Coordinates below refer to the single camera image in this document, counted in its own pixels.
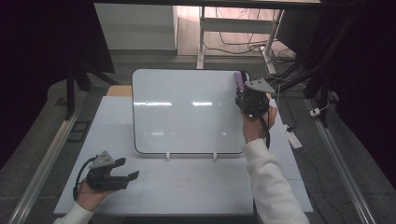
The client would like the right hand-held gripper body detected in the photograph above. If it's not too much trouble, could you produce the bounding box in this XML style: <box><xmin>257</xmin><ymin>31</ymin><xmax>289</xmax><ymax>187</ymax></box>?
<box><xmin>235</xmin><ymin>77</ymin><xmax>276</xmax><ymax>119</ymax></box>

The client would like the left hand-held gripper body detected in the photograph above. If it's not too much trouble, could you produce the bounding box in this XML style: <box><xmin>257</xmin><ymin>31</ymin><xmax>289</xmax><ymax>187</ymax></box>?
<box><xmin>85</xmin><ymin>150</ymin><xmax>131</xmax><ymax>191</ymax></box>

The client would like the purple whiteboard eraser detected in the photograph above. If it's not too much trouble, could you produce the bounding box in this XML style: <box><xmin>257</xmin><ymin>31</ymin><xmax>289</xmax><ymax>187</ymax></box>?
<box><xmin>233</xmin><ymin>71</ymin><xmax>248</xmax><ymax>93</ymax></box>

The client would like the white whiteboard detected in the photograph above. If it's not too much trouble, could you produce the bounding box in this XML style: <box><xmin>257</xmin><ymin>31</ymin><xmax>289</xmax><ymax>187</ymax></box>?
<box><xmin>131</xmin><ymin>68</ymin><xmax>251</xmax><ymax>156</ymax></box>

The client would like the person's left hand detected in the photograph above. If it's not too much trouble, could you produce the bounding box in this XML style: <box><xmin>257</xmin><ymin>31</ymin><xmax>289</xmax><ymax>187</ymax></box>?
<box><xmin>75</xmin><ymin>179</ymin><xmax>117</xmax><ymax>213</ymax></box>

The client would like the person's right hand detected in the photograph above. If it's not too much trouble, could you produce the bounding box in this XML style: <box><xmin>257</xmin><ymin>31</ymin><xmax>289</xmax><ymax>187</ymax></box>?
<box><xmin>242</xmin><ymin>104</ymin><xmax>278</xmax><ymax>145</ymax></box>

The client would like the person's left white sleeve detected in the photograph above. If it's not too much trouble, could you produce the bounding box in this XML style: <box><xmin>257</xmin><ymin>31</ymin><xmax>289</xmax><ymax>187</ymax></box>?
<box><xmin>52</xmin><ymin>202</ymin><xmax>95</xmax><ymax>224</ymax></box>

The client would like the person's white sleeve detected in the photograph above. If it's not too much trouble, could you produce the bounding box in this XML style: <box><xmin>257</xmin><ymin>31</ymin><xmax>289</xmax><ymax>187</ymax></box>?
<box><xmin>52</xmin><ymin>202</ymin><xmax>95</xmax><ymax>224</ymax></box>
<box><xmin>241</xmin><ymin>137</ymin><xmax>311</xmax><ymax>224</ymax></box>

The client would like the white power strip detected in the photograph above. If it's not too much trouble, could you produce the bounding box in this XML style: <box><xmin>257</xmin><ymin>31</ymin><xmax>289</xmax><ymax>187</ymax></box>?
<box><xmin>283</xmin><ymin>124</ymin><xmax>304</xmax><ymax>150</ymax></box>

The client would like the black metal stand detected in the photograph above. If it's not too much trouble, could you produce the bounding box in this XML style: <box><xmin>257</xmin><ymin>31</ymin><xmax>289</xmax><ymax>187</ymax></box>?
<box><xmin>270</xmin><ymin>12</ymin><xmax>370</xmax><ymax>129</ymax></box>
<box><xmin>55</xmin><ymin>60</ymin><xmax>121</xmax><ymax>121</ymax></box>

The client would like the wooden table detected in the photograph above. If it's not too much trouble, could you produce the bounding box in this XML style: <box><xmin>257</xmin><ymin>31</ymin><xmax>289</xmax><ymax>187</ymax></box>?
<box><xmin>106</xmin><ymin>85</ymin><xmax>134</xmax><ymax>97</ymax></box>

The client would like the person's right white sleeve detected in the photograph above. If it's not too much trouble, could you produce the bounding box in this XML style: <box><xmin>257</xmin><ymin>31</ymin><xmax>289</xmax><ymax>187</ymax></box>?
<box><xmin>241</xmin><ymin>137</ymin><xmax>311</xmax><ymax>224</ymax></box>

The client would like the dark curtain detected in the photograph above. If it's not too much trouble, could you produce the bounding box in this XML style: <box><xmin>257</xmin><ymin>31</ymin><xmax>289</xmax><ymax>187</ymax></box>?
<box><xmin>0</xmin><ymin>0</ymin><xmax>117</xmax><ymax>171</ymax></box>
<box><xmin>318</xmin><ymin>0</ymin><xmax>396</xmax><ymax>189</ymax></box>

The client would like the white cabinet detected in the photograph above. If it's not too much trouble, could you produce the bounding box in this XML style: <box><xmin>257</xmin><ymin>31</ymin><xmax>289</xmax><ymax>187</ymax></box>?
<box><xmin>94</xmin><ymin>3</ymin><xmax>179</xmax><ymax>51</ymax></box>

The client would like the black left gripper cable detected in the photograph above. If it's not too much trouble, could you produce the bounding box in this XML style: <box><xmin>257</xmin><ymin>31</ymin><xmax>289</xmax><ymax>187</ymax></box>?
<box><xmin>72</xmin><ymin>155</ymin><xmax>98</xmax><ymax>201</ymax></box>

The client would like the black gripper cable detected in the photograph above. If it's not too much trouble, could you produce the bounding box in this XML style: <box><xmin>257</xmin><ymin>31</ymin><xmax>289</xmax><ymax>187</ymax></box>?
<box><xmin>259</xmin><ymin>112</ymin><xmax>272</xmax><ymax>150</ymax></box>
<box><xmin>72</xmin><ymin>155</ymin><xmax>98</xmax><ymax>201</ymax></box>

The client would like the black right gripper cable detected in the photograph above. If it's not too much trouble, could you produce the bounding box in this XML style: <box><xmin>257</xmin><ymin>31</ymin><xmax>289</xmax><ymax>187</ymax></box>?
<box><xmin>259</xmin><ymin>112</ymin><xmax>272</xmax><ymax>150</ymax></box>

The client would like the tangle of black cables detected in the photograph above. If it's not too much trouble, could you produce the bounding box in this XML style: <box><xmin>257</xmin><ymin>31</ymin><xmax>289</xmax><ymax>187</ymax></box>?
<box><xmin>204</xmin><ymin>7</ymin><xmax>297</xmax><ymax>64</ymax></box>

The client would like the black floor frame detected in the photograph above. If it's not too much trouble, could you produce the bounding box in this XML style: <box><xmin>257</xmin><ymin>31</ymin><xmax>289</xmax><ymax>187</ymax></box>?
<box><xmin>66</xmin><ymin>120</ymin><xmax>92</xmax><ymax>144</ymax></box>

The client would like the aluminium rail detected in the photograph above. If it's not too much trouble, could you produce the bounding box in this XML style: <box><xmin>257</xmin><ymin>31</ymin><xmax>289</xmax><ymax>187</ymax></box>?
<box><xmin>7</xmin><ymin>90</ymin><xmax>92</xmax><ymax>224</ymax></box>
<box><xmin>304</xmin><ymin>98</ymin><xmax>376</xmax><ymax>224</ymax></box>

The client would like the white desk frame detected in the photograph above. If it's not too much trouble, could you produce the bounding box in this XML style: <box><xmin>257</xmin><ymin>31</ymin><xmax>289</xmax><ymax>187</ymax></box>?
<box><xmin>196</xmin><ymin>6</ymin><xmax>285</xmax><ymax>76</ymax></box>

